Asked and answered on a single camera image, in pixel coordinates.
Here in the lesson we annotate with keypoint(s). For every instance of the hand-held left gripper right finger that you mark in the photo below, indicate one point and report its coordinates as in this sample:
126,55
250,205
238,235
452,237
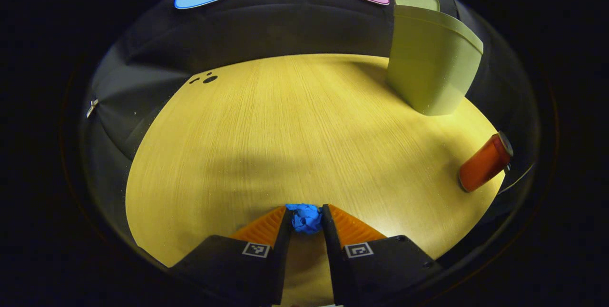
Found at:
333,259

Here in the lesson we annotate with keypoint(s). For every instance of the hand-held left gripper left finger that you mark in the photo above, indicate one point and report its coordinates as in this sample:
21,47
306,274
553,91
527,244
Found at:
280,259

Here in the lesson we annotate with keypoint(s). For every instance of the blue paper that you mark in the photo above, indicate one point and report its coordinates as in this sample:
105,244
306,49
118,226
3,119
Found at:
306,219

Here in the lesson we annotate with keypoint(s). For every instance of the orange pop can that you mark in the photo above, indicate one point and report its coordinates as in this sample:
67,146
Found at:
483,164

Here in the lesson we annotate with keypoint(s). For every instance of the pale green desktop garbage bin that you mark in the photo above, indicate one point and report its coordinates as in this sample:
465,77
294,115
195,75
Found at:
428,64

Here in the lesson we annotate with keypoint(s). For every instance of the black backdrop cloth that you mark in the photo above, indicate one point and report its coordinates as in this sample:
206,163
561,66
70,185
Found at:
285,26

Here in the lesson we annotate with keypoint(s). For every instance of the white cloth clip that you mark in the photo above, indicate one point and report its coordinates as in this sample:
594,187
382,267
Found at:
92,108

